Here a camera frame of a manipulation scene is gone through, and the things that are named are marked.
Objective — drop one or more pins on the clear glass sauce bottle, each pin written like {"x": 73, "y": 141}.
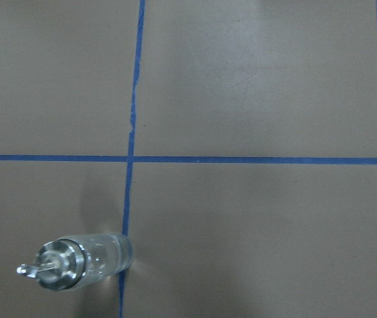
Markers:
{"x": 76, "y": 261}

